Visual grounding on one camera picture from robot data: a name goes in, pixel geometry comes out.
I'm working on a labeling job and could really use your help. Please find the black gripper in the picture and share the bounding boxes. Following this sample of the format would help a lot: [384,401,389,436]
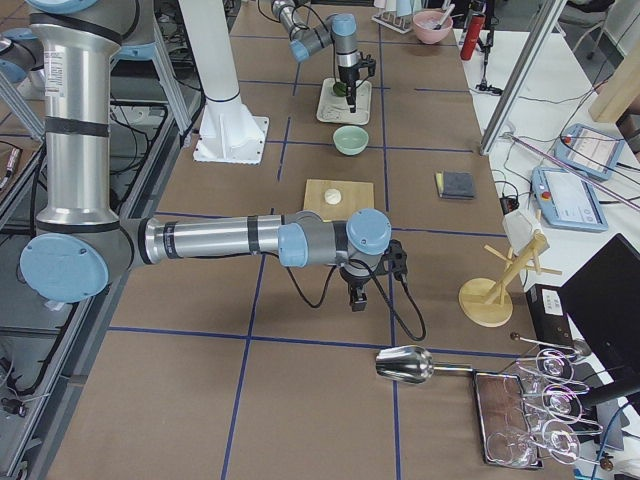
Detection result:
[339,258,373,311]
[336,52,361,113]

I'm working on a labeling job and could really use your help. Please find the light green bowl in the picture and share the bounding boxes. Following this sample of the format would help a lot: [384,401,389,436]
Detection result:
[333,125,369,156]

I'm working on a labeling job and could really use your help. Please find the white steamed bun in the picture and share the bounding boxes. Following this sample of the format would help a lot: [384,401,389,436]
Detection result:
[324,188,342,205]

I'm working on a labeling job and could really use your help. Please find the pink bowl of ice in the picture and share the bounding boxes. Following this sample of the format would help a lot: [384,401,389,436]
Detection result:
[412,10,453,45]

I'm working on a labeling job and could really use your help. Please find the metal muddler in bowl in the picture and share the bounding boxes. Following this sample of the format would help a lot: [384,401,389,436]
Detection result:
[436,3,455,29]

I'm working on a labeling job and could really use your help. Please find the green avocado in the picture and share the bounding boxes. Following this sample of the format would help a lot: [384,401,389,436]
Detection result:
[332,82,347,97]

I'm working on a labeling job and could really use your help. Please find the white bear tray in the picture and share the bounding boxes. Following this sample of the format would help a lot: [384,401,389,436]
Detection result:
[316,78,372,126]

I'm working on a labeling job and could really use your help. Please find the metal ice scoop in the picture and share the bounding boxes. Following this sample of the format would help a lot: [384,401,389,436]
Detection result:
[375,345,474,385]

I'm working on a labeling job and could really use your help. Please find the bamboo cutting board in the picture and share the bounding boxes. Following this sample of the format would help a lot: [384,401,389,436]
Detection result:
[303,179,375,221]

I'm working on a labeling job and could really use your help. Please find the yellow sponge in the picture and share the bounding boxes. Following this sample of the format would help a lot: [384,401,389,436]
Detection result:
[434,171,444,197]

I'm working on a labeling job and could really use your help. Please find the wooden mug tree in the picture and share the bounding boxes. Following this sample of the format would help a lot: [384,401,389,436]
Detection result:
[458,229,562,328]

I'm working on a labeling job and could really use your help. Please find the grey folded cloth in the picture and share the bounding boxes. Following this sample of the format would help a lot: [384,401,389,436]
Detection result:
[440,171,476,200]

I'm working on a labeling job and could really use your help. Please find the red cylinder bottle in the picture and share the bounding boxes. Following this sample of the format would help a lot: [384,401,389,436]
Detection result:
[460,14,485,61]

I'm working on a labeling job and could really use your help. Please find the dark tray with glasses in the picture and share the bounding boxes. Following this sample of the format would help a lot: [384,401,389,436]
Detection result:
[472,371,544,470]

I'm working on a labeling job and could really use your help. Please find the near teach pendant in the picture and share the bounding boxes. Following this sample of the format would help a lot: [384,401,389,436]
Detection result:
[531,167,608,232]

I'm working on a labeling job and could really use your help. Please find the teach pendant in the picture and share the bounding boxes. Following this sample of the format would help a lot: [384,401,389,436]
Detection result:
[531,167,608,232]
[554,123,625,181]

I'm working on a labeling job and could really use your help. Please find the black monitor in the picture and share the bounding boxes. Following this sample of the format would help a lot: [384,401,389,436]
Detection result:
[560,234,639,373]

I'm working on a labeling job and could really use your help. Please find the far teach pendant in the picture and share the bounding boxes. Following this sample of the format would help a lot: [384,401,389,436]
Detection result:
[554,123,625,181]

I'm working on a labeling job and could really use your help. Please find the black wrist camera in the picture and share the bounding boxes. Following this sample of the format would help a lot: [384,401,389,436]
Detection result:
[381,239,408,283]
[358,51,376,80]

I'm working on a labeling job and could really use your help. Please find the white wire cup rack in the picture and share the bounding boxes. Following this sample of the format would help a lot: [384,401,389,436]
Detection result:
[371,11,412,34]

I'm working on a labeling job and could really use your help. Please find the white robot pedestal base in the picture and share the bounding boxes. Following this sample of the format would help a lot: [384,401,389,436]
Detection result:
[179,0,269,165]

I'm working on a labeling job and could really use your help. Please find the aluminium frame post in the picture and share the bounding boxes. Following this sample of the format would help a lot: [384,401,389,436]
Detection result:
[479,0,567,155]

